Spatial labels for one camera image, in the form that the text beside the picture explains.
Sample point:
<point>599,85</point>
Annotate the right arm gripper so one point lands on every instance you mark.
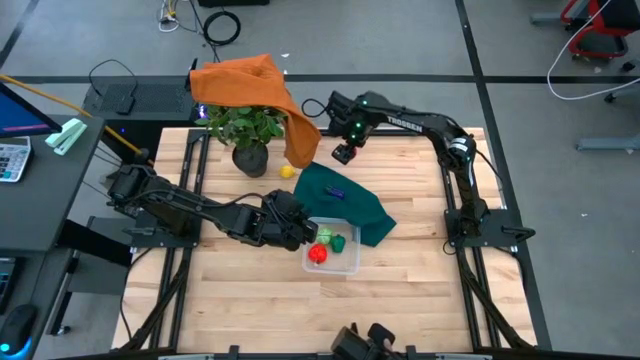
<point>347,120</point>

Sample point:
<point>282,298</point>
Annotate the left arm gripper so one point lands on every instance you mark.
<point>285,220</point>

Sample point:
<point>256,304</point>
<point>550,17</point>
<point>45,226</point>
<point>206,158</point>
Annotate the light green toy vegetable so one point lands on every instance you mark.
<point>325,235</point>

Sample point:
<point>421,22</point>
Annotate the red round toy fruit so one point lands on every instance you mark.
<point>317,254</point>

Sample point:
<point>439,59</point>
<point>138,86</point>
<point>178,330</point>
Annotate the dark green toy pepper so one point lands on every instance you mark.
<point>338,243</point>

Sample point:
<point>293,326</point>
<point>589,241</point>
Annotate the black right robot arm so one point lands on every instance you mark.
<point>415,125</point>

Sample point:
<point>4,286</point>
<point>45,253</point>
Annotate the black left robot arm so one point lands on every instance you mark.
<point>200,207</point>

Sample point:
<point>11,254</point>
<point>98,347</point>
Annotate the clear plastic tupperware container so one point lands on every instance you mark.
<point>350,262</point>

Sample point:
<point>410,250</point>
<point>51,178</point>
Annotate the small blue object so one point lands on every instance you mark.
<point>335,192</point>

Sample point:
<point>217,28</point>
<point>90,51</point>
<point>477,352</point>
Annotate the dark green cloth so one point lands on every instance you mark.
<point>350,205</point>

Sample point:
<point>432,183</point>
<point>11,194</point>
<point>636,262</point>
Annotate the yellow toy lemon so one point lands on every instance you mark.
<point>287,171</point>

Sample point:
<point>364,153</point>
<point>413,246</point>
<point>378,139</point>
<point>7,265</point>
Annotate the green plant in black pot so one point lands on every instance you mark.
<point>250,160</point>

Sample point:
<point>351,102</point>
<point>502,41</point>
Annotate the orange cloth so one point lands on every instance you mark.
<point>240,82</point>

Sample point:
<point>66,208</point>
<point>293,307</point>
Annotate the black computer case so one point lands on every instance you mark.
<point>150,97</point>

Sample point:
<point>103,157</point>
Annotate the small black flat device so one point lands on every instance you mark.
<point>125,105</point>

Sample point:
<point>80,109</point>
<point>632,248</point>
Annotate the mint green stapler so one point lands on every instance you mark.
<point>65,136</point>

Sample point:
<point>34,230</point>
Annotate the black desk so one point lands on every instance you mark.
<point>45,200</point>

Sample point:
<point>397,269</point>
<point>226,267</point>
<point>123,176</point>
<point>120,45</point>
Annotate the red and black chair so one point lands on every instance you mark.
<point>605,25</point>

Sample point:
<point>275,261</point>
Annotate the grey desk calculator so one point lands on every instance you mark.
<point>12,157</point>

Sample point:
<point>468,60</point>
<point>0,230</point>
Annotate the black computer mouse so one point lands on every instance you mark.
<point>17,327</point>

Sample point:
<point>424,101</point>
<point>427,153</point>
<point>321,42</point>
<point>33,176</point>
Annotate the black keyboard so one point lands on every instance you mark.
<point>6,282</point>

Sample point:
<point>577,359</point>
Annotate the computer monitor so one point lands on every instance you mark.
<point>20,117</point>

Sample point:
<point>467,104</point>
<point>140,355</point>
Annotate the black aluminium table frame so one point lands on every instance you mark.
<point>400,134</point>

